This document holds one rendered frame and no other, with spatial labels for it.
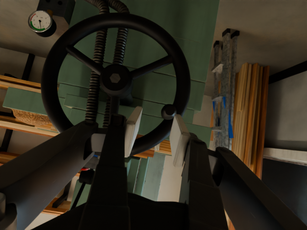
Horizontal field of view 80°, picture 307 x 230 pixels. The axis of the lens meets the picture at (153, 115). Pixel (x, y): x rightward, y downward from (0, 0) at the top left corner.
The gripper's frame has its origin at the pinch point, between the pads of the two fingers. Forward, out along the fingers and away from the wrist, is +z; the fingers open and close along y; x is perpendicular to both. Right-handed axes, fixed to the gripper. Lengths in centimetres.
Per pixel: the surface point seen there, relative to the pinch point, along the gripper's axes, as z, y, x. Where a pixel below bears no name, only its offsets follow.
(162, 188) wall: 242, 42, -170
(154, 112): 34.9, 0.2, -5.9
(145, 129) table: 33.1, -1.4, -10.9
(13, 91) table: 34, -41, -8
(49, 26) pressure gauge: 34.5, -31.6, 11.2
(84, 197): 53, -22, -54
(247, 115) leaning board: 157, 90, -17
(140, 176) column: 58, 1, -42
